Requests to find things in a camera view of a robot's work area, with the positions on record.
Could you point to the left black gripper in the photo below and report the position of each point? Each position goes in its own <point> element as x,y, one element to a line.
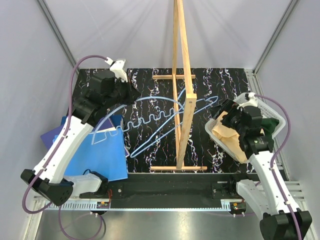
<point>133,94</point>

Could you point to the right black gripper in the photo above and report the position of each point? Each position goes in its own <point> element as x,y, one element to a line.
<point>230,107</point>

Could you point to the cream yellow t shirt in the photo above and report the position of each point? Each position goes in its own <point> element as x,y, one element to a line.
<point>230,138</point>

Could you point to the green and white t shirt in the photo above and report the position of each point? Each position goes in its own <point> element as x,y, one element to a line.
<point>269,125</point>

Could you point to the light blue plastic hanger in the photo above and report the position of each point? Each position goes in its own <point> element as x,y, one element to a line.
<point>140,120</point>

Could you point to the light blue wire hanger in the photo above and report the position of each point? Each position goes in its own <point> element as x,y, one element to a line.
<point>147,144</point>

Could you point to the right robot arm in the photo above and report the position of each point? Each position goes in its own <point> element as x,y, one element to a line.
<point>280,216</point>

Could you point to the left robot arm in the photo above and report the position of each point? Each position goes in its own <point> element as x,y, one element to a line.
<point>106,89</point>

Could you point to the wooden hanger stand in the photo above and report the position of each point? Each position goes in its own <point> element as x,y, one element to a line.
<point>182,126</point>

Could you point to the white plastic basket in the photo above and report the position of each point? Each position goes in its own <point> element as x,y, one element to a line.
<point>270,112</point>

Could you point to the black marbled mat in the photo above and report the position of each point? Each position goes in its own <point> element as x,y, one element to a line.
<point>201,150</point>

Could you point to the blue folder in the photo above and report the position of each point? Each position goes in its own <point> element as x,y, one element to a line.
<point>103,152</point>

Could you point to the purple folder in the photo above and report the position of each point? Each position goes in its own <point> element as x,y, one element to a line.
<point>48,137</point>

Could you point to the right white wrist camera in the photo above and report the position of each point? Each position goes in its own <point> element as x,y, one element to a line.
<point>250,101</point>

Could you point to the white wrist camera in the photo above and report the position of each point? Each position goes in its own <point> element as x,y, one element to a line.
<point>118,67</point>
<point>250,101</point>

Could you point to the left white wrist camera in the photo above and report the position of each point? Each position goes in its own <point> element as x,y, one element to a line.
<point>118,67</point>

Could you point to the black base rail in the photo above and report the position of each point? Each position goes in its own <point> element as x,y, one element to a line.
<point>175,190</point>

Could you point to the white slotted cable duct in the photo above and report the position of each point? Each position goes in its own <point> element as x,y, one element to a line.
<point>82,206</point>

